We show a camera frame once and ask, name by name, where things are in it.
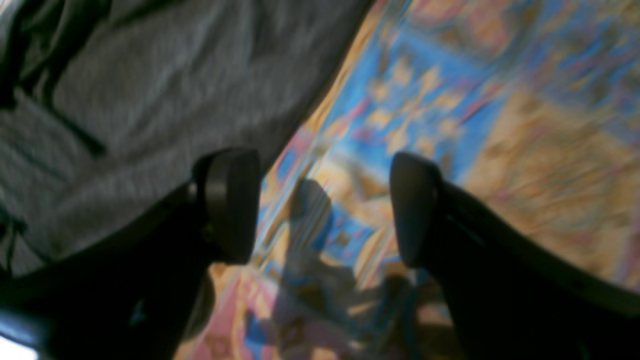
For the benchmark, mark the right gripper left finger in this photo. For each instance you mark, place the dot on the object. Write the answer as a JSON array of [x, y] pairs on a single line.
[[131, 295]]

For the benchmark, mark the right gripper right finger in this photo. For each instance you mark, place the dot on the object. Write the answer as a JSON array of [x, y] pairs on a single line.
[[509, 299]]

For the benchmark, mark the grey t-shirt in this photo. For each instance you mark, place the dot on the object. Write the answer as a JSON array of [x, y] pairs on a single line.
[[107, 104]]

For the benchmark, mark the patterned tablecloth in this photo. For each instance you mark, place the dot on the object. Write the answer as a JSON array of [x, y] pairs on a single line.
[[530, 105]]

